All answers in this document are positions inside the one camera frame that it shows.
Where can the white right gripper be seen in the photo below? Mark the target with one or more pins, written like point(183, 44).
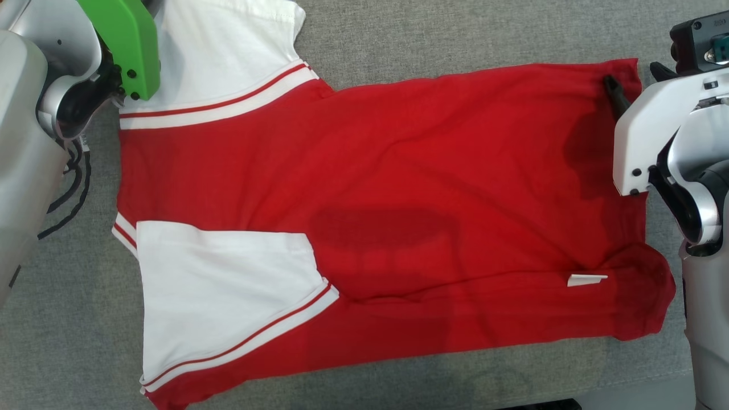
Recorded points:
point(643, 131)

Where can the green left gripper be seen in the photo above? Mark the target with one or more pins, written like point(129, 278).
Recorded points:
point(131, 40)

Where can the red and white jersey shirt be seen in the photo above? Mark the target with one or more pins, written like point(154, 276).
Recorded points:
point(398, 171)

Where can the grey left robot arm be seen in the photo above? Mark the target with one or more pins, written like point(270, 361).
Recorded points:
point(23, 142)

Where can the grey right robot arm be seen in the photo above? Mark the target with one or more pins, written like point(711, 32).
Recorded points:
point(706, 319)

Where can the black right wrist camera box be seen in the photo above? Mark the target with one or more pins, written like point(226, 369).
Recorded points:
point(692, 45)

